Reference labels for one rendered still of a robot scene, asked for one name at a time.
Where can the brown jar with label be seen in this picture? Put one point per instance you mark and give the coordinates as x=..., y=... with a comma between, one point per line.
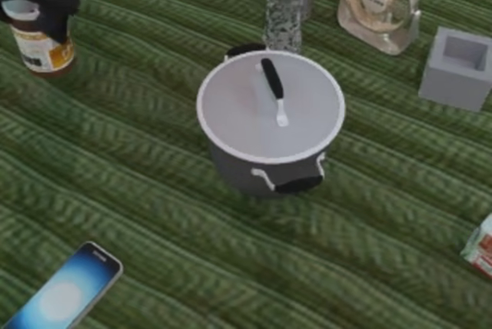
x=42, y=52

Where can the grey pot with lid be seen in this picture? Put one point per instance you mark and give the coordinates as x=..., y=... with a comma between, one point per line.
x=246, y=175

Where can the small beige desk fan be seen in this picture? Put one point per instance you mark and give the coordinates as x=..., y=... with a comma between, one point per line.
x=378, y=2

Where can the green ribbed cloth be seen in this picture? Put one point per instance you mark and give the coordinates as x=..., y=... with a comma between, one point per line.
x=153, y=175

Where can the clear speckled water bottle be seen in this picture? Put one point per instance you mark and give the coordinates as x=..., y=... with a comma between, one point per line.
x=283, y=6

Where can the smartphone with blue screen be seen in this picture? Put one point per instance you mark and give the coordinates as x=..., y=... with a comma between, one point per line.
x=65, y=290

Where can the gray hollow square block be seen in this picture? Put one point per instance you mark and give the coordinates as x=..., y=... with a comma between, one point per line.
x=453, y=79

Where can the white green red carton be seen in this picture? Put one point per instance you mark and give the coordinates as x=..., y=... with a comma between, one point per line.
x=482, y=248

